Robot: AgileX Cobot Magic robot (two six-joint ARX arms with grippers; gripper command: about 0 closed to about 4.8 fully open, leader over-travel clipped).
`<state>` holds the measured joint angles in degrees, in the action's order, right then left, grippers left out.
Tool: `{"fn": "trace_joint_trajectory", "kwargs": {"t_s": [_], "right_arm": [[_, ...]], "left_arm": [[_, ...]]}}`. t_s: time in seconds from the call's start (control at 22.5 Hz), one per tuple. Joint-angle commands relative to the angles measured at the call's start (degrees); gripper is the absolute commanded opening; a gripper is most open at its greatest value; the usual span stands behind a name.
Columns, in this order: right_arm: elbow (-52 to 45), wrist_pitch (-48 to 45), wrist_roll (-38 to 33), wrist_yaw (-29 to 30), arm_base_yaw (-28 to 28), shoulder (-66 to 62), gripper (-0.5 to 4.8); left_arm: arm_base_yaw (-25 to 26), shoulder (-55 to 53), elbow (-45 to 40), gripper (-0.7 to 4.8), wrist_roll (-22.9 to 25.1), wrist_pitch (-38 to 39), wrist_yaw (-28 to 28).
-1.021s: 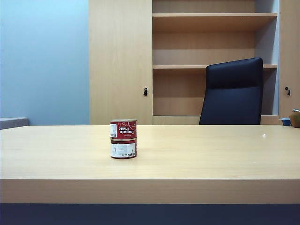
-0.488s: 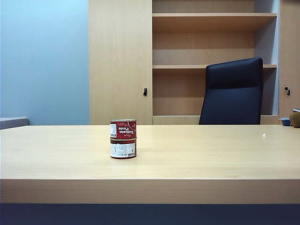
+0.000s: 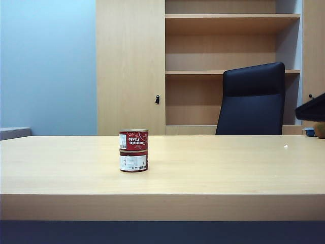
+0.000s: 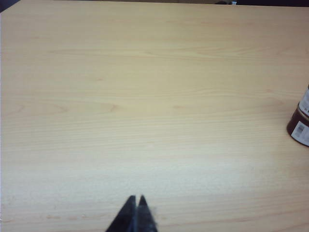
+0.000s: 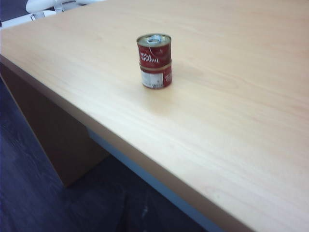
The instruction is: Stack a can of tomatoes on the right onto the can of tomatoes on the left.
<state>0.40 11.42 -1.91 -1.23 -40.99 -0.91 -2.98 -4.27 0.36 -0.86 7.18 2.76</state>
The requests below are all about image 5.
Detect red tomato paste can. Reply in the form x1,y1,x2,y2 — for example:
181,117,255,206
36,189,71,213
136,33,173,70

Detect tomato can with white sticker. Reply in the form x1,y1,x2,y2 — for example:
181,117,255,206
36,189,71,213
139,61,173,90

